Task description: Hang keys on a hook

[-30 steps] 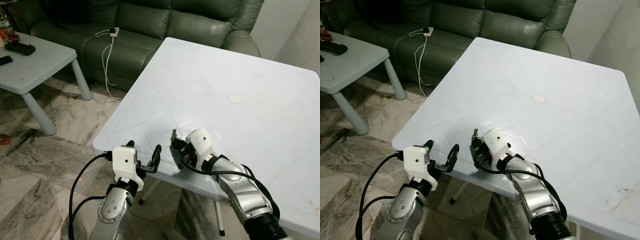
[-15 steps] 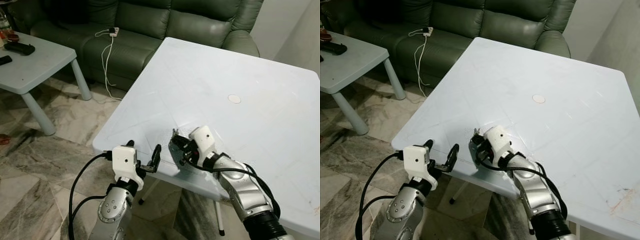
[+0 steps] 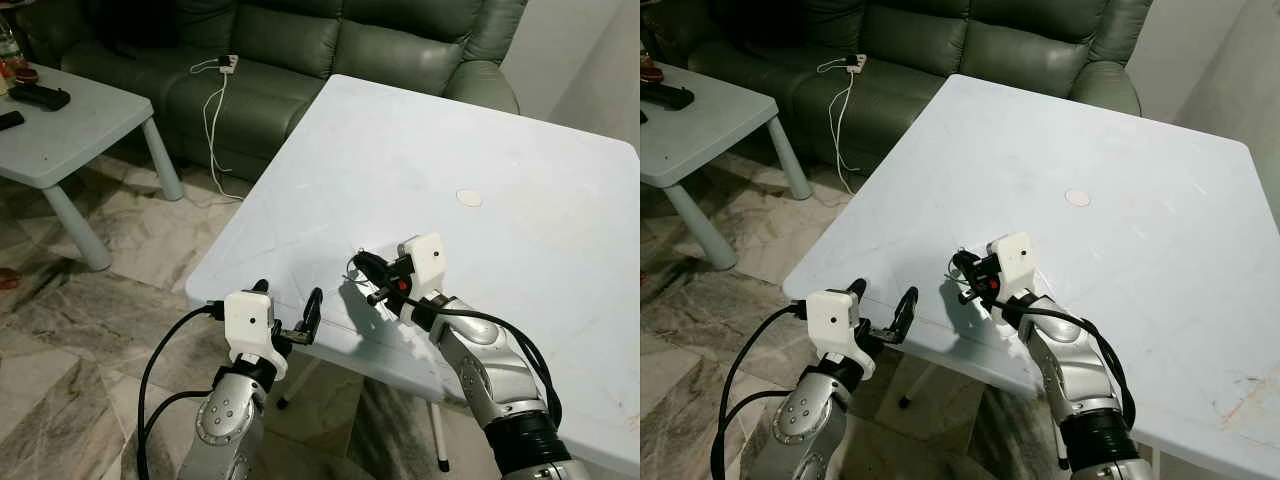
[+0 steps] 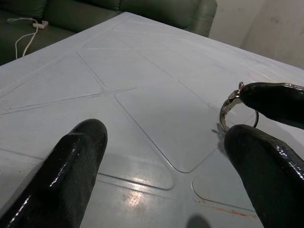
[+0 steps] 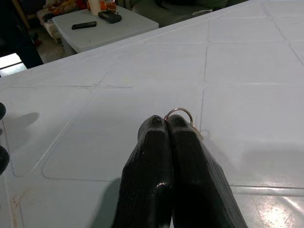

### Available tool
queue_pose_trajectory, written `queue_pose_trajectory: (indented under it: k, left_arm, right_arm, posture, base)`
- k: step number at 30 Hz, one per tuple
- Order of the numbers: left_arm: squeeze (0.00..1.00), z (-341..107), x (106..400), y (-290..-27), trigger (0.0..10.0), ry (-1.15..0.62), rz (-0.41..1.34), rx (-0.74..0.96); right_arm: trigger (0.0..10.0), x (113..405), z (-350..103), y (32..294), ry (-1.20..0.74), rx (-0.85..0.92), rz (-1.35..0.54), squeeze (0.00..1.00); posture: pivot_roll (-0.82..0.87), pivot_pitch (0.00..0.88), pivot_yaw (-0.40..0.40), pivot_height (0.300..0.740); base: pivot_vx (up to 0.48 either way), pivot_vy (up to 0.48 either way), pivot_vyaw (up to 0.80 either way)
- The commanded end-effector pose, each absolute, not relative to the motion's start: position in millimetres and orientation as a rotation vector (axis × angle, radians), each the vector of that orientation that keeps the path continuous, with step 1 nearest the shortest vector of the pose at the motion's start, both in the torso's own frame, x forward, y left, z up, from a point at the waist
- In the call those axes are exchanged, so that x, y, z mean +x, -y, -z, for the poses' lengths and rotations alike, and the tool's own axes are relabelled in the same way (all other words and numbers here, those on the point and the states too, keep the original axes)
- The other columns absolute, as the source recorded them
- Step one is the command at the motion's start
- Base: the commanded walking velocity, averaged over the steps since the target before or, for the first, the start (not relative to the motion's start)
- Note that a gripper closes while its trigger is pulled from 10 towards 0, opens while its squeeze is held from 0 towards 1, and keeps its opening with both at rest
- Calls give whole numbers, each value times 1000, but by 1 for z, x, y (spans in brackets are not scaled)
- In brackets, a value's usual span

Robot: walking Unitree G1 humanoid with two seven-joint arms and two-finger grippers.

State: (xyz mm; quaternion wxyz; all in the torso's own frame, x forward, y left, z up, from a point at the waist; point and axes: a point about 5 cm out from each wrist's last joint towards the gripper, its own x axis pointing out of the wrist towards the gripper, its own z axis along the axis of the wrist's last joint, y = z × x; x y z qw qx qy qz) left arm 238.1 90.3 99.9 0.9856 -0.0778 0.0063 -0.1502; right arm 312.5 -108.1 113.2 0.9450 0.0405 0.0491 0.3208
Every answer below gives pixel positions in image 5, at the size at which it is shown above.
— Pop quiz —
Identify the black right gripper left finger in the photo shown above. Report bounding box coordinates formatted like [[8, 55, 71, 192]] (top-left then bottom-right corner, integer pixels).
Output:
[[115, 114, 173, 228]]

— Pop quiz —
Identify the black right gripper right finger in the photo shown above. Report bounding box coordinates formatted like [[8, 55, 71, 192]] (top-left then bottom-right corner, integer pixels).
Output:
[[167, 114, 249, 228]]

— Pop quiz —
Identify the silver key ring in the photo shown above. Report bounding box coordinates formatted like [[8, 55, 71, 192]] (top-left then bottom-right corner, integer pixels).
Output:
[[163, 107, 194, 125]]

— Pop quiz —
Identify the person in dark clothes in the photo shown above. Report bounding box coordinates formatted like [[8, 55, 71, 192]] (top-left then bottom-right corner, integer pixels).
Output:
[[0, 0, 44, 68]]

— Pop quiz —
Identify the black remote control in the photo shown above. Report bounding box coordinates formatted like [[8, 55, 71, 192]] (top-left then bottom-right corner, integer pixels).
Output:
[[71, 20, 98, 30]]

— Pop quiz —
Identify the colourful clutter pile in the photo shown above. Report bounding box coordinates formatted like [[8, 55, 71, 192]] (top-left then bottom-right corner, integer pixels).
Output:
[[42, 0, 89, 22]]

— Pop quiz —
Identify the small grey side table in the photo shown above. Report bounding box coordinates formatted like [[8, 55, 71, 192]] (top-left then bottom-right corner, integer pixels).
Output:
[[51, 5, 160, 54]]

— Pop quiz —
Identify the white candle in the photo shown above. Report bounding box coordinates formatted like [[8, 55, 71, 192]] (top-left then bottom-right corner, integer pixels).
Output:
[[87, 0, 100, 17]]

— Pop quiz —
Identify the black pouch case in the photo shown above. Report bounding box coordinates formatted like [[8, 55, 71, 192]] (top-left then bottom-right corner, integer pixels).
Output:
[[97, 10, 123, 24]]

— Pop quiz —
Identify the green sofa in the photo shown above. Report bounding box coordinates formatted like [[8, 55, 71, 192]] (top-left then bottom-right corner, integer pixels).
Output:
[[131, 0, 241, 28]]

